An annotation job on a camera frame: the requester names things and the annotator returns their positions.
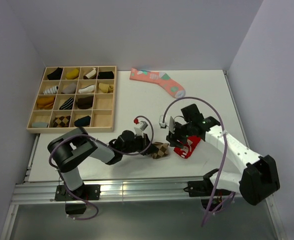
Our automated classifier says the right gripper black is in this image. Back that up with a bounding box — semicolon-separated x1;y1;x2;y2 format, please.
166;120;193;149

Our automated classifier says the tan rolled sock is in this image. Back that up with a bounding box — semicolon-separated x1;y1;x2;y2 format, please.
98;83;114;94

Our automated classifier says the dark brown rolled sock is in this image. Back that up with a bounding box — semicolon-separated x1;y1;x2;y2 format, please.
76;95;94;110

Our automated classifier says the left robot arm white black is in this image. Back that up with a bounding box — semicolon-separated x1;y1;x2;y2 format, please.
47;127;158;200

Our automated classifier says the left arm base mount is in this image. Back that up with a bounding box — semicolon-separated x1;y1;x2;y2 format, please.
54;184;100;217

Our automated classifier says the mustard rolled sock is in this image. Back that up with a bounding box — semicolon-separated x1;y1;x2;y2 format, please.
36;96;55;109

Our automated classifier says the red patterned sock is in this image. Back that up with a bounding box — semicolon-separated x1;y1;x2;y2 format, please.
174;136;201;159

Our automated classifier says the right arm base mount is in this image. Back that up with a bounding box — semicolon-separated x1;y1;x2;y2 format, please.
183;179;231;211

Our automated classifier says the wooden compartment tray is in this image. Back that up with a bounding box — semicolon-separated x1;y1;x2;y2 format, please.
26;65;117;134

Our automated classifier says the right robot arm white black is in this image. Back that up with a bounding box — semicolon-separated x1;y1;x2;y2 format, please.
159;104;280;206

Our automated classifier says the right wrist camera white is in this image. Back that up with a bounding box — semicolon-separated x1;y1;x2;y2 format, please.
159;115;175;133

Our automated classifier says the yellow rolled sock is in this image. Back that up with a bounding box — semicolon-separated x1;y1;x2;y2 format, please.
65;68;79;80

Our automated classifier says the black white striped sock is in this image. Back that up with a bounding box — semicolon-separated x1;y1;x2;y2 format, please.
59;97;74;110

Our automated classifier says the black rolled sock top right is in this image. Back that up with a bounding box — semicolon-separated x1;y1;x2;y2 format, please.
97;71;114;80

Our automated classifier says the white striped rolled sock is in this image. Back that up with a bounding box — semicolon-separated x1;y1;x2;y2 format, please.
43;85;58;95

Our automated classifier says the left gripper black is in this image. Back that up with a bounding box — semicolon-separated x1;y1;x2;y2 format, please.
122;133;158;156

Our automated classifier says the pink patterned sock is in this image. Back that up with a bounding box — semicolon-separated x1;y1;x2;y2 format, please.
129;68;186;99

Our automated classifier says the navy rolled sock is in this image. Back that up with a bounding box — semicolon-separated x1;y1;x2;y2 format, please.
74;115;91;127

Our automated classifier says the aluminium rail frame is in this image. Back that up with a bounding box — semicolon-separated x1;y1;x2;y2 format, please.
0;70;288;240

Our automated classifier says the brown argyle rolled sock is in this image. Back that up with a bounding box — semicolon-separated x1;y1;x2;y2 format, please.
52;115;71;128

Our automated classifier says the brown argyle sock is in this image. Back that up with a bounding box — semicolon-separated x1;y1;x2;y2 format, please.
52;115;71;128
149;142;170;159

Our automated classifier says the black rolled sock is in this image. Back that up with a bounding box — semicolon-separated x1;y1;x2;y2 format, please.
47;67;63;80
97;71;114;80

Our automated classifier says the white brown rolled sock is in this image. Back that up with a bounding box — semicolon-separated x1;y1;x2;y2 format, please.
83;67;97;80

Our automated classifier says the light grey rolled sock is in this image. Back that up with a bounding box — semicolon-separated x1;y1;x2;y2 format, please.
31;121;48;128

